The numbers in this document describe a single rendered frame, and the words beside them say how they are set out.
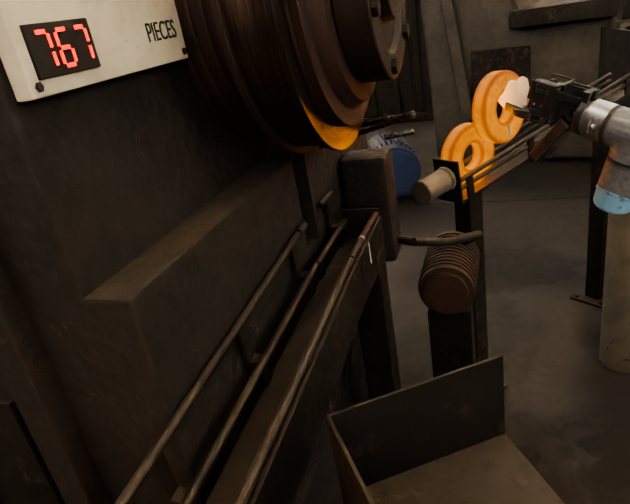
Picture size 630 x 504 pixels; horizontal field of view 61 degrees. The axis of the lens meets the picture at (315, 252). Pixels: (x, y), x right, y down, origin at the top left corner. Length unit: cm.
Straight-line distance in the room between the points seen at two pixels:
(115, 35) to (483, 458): 60
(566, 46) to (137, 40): 300
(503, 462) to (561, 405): 101
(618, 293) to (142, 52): 137
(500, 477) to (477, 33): 311
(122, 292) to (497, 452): 44
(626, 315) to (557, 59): 206
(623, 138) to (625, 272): 58
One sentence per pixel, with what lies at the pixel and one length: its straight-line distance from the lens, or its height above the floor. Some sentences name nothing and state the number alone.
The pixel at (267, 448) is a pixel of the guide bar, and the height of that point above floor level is 68.
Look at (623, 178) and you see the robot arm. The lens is 116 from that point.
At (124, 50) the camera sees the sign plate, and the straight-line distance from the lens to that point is 63.
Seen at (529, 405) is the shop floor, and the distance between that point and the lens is 166.
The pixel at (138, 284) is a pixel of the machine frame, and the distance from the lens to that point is 57.
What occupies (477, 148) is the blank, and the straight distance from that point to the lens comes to 140.
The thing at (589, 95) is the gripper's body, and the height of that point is 86.
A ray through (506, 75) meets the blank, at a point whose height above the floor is 89.
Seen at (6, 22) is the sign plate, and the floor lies 112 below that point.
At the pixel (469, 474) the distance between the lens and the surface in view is 66.
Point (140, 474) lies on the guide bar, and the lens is 57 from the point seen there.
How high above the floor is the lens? 109
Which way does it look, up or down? 24 degrees down
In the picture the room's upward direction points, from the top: 10 degrees counter-clockwise
